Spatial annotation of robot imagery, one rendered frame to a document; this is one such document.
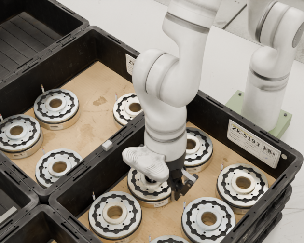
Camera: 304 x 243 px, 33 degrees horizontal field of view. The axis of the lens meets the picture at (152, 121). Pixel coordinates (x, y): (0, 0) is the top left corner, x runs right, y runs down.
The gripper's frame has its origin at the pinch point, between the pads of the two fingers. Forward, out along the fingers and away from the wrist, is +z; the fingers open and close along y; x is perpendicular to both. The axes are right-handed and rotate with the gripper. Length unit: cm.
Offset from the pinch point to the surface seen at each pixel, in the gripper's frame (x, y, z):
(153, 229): 8.0, -2.7, 2.3
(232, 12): -157, 64, 85
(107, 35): -23.2, 32.6, -7.7
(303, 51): -150, 20, 85
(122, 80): -20.8, 26.9, 2.2
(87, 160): 7.5, 12.9, -7.7
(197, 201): -0.5, -7.2, -0.9
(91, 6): -52, 64, 15
